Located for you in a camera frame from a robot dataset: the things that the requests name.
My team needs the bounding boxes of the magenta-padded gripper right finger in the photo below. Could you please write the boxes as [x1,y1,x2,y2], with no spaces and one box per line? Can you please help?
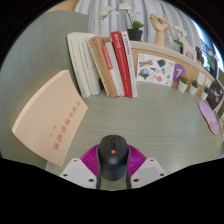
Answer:
[127,144,167,190]

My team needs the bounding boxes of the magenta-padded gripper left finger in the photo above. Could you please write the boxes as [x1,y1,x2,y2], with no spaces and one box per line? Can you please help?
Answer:
[59,144,101,190]

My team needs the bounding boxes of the black computer mouse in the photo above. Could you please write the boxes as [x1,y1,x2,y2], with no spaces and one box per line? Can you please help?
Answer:
[96,134,130,183]

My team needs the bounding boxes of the purple mouse pad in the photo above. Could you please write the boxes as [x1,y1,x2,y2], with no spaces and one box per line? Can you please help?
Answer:
[198,100,220,136]

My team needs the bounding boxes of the beige book with red text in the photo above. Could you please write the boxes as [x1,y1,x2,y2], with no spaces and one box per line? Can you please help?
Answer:
[11,69,89,168]

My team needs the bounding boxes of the small succulent in white pot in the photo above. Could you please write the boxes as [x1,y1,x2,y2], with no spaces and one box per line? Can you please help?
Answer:
[177,75,190,94]
[188,79,200,97]

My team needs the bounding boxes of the spiky succulent in white pot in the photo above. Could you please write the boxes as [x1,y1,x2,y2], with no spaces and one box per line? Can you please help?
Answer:
[200,85,210,101]

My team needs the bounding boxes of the black cover book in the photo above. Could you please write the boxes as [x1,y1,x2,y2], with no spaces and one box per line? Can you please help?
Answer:
[205,79,224,113]

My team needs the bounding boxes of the white sticker card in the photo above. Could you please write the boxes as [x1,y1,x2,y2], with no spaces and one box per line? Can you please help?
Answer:
[136,53,176,88]

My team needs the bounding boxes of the purple round number sign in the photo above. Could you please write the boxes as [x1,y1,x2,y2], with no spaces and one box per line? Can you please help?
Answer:
[172,63,188,84]

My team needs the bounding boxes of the white paperback book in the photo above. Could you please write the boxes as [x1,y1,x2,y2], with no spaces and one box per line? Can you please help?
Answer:
[78,34,103,97]

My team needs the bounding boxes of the tan brown book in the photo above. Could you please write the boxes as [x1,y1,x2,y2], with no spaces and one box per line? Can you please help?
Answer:
[87,35,118,98]

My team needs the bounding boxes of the pink horse figure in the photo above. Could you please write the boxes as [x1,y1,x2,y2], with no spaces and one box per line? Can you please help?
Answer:
[179,37,198,61]

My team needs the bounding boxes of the black horse figure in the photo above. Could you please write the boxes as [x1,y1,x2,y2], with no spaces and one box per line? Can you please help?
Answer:
[194,45,205,63]

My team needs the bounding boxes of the green desk partition panel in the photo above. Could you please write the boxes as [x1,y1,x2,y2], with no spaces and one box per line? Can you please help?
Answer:
[0,9,91,169]

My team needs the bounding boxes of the white orchid in black pot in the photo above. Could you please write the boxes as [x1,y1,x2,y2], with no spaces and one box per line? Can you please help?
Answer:
[99,3,145,42]
[173,26,188,54]

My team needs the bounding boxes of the wooden hand model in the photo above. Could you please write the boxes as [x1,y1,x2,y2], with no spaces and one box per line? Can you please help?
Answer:
[149,13,171,47]

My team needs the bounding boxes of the grey curtain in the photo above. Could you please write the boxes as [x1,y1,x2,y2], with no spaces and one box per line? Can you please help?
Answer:
[74,0,208,48]

